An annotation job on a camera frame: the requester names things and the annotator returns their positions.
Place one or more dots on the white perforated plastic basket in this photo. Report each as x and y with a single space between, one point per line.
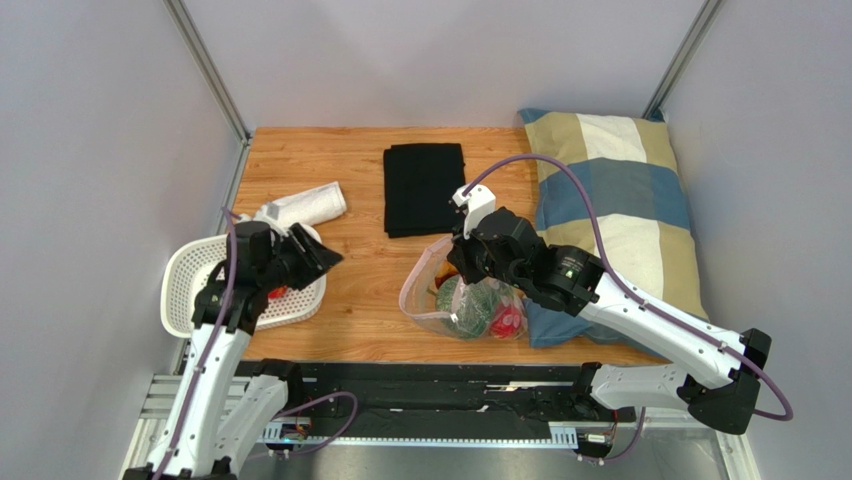
187 273

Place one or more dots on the black folded cloth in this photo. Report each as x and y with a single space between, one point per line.
419 182

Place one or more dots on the white rolled towel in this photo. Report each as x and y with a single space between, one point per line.
311 207

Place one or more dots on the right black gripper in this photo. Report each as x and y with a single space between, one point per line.
470 254

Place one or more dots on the aluminium frame post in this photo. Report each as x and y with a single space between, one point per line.
193 39
678 65

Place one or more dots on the left aluminium frame post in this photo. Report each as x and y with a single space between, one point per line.
193 39

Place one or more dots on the plaid pillow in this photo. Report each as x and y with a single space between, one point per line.
629 170

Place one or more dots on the right aluminium frame post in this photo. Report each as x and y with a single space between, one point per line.
678 65

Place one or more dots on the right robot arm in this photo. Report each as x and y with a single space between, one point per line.
711 373

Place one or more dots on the clear zip top bag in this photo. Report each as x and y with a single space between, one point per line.
435 297

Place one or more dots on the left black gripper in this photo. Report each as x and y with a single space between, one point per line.
320 258

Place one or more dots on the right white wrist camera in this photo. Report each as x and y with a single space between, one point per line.
475 202

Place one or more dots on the red fake tomato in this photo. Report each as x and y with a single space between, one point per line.
509 322

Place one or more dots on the red fake apple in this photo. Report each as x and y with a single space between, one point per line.
278 292

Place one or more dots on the orange fake carrot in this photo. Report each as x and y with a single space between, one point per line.
446 270

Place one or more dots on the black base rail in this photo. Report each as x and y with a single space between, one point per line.
288 407

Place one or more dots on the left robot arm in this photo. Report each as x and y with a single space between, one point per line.
224 283

